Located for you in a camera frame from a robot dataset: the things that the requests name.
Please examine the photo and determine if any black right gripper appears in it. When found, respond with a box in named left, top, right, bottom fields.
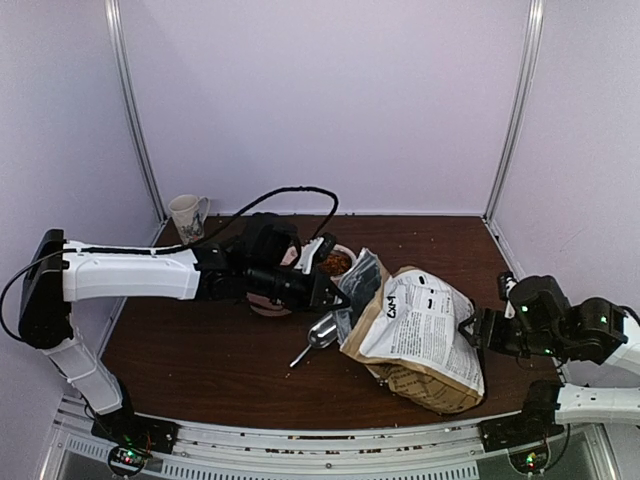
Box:
left=458, top=309, right=565, bottom=359

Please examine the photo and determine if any dog food bag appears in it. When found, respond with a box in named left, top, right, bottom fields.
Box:
left=333, top=249, right=486, bottom=415

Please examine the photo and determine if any pink double pet bowl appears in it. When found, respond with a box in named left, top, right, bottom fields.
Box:
left=247, top=242, right=359, bottom=319

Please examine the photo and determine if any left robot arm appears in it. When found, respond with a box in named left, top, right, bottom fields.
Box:
left=18, top=213, right=350, bottom=444

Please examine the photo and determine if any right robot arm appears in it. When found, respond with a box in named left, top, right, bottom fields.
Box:
left=458, top=272, right=639, bottom=442

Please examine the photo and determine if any brown dog food kibble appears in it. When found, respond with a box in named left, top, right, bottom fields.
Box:
left=319, top=252, right=352, bottom=277

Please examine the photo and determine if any white patterned ceramic mug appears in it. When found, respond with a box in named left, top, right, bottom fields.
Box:
left=168, top=194, right=211, bottom=245

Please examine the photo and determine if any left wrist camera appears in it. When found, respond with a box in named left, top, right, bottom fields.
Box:
left=293, top=233, right=336, bottom=275

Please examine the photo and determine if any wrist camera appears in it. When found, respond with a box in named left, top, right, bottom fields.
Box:
left=293, top=233, right=336, bottom=275
left=497, top=271, right=518, bottom=319

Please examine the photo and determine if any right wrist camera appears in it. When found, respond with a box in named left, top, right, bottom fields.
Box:
left=497, top=271, right=518, bottom=319

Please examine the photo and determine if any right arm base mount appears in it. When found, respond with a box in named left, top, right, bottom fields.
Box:
left=477, top=411, right=570, bottom=478

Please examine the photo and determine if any front aluminium frame rail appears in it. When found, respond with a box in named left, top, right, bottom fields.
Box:
left=35, top=395, right=622, bottom=479

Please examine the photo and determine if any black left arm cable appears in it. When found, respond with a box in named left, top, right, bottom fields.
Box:
left=0, top=184, right=340, bottom=346

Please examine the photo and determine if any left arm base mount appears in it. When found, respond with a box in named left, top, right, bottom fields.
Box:
left=81, top=386, right=179, bottom=479

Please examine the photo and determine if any right rear aluminium post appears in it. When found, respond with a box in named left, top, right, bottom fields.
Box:
left=483, top=0, right=546, bottom=225

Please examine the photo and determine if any aluminium post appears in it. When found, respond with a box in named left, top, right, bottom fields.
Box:
left=104, top=0, right=168, bottom=223
left=483, top=0, right=546, bottom=225

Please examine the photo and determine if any left rear aluminium post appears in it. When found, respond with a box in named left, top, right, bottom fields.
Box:
left=104, top=0, right=168, bottom=223

